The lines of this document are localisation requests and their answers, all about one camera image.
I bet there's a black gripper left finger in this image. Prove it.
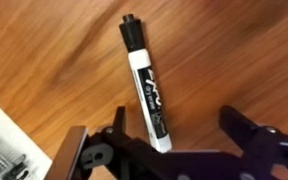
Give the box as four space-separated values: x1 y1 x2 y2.
45 126 89 180

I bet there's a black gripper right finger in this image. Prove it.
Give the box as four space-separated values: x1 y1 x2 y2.
218 105 254 156

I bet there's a grey metal rack on floor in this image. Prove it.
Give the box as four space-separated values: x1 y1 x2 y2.
0 138 30 180

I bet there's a black and white dry-erase marker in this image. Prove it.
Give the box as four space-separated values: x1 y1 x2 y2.
119 14 172 153

